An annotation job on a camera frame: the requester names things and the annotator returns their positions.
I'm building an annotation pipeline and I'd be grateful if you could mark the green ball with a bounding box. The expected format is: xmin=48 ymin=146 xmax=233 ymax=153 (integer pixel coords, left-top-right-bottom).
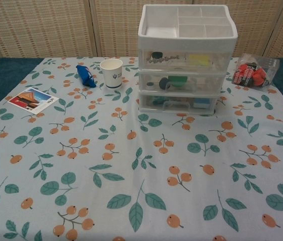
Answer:
xmin=168 ymin=75 xmax=188 ymax=88

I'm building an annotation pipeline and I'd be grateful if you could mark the clear plastic storage drawer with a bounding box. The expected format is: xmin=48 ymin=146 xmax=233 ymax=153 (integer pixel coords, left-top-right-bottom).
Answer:
xmin=140 ymin=71 xmax=226 ymax=97

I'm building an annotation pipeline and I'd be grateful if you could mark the blue snack packet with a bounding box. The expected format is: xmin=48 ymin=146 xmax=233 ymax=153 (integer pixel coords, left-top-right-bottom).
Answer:
xmin=76 ymin=65 xmax=97 ymax=88

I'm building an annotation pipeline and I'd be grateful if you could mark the white plastic drawer organizer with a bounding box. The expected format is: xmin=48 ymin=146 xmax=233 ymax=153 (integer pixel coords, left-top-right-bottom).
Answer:
xmin=137 ymin=4 xmax=239 ymax=116

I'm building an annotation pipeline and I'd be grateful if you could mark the grey bead chain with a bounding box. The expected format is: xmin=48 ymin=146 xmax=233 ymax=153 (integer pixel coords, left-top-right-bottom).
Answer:
xmin=146 ymin=56 xmax=179 ymax=63

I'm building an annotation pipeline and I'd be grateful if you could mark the white paper cup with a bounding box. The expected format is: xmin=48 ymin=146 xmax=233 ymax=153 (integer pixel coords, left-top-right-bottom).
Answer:
xmin=99 ymin=59 xmax=123 ymax=89

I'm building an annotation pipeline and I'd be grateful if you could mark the dark grey round disc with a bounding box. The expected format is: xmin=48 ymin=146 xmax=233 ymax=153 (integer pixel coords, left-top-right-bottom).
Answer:
xmin=159 ymin=77 xmax=170 ymax=90

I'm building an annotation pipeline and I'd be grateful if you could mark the woven folding screen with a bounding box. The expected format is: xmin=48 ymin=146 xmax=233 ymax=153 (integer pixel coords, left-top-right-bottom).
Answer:
xmin=0 ymin=0 xmax=283 ymax=60

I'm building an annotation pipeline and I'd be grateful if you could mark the floral patterned tablecloth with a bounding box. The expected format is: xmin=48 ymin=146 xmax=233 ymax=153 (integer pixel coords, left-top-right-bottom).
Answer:
xmin=0 ymin=57 xmax=283 ymax=241

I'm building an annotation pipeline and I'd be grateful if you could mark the postcard with red building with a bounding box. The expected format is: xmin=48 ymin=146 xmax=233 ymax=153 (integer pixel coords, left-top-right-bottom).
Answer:
xmin=7 ymin=87 xmax=59 ymax=115

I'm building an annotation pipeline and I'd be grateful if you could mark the blue block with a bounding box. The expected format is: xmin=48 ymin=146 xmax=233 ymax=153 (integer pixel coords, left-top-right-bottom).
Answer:
xmin=193 ymin=98 xmax=211 ymax=109

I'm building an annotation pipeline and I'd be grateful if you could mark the clear drawer with yellow item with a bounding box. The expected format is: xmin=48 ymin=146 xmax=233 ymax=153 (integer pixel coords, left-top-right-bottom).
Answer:
xmin=141 ymin=49 xmax=231 ymax=73

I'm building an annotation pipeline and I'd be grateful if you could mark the clear drawer with blue item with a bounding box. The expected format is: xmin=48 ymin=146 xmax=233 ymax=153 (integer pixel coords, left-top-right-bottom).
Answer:
xmin=139 ymin=94 xmax=220 ymax=113

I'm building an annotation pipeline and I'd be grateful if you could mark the yellow block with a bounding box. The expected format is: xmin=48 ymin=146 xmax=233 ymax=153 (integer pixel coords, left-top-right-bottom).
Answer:
xmin=188 ymin=54 xmax=210 ymax=68

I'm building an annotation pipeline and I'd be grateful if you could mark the clear bag of snacks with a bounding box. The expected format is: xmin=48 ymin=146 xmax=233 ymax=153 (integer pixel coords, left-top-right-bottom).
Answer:
xmin=231 ymin=52 xmax=280 ymax=91

